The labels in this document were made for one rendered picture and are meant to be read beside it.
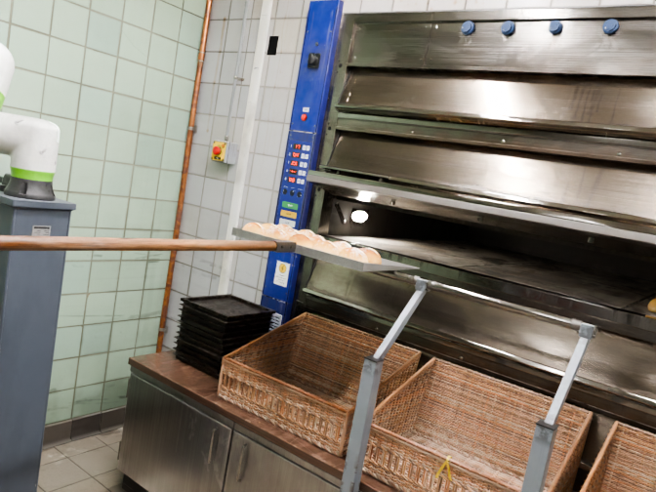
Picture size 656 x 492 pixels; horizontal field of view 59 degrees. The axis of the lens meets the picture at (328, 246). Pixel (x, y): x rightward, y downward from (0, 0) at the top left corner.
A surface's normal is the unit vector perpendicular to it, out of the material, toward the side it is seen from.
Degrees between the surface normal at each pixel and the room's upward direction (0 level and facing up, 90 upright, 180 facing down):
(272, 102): 90
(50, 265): 90
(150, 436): 90
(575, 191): 70
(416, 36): 90
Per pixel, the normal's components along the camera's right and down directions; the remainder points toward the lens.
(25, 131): 0.11, 0.11
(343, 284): -0.49, -0.34
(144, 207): 0.79, 0.21
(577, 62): -0.58, -0.01
